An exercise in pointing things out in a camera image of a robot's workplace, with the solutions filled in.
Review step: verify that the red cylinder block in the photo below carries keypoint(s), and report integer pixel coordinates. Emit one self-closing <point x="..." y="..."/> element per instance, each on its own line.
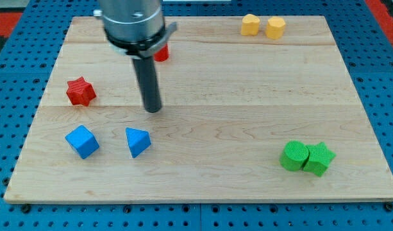
<point x="163" y="54"/>

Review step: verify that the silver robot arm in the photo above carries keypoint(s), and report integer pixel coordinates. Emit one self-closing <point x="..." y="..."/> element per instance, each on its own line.
<point x="136" y="28"/>

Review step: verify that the light wooden board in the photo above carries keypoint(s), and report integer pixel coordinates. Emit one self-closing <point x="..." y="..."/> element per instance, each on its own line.
<point x="230" y="105"/>

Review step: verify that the yellow heart block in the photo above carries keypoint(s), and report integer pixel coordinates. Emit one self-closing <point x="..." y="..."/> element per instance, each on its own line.
<point x="250" y="25"/>

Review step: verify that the black cylindrical pointer rod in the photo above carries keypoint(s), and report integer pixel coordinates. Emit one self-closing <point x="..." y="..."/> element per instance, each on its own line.
<point x="148" y="83"/>

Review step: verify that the green cylinder block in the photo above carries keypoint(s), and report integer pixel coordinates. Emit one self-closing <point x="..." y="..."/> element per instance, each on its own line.
<point x="294" y="155"/>

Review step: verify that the blue cube block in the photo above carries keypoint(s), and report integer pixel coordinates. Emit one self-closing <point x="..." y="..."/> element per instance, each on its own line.
<point x="82" y="141"/>

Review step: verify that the green star block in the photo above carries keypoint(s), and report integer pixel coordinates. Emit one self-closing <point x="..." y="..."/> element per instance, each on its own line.
<point x="319" y="159"/>

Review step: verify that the red star block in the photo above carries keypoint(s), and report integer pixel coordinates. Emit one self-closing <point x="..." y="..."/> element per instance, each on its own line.
<point x="80" y="92"/>

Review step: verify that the blue triangular prism block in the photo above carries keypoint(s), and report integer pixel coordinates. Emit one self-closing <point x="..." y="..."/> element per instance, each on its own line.
<point x="138" y="141"/>

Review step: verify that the yellow hexagon block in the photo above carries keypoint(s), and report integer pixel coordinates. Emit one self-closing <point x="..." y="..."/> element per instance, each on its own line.
<point x="275" y="27"/>

